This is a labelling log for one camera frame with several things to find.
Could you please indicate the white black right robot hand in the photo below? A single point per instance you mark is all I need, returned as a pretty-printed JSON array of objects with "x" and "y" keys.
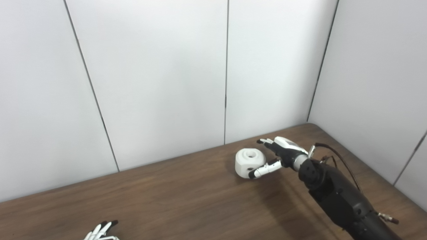
[{"x": 288, "y": 151}]

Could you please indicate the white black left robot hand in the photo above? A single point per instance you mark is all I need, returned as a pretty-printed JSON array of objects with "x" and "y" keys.
[{"x": 100, "y": 231}]

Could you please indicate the round white plastic piece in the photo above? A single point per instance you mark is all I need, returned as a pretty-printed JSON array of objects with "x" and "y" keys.
[{"x": 247, "y": 161}]

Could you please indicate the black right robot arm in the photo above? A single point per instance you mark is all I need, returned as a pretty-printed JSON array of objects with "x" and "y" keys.
[{"x": 337, "y": 193}]

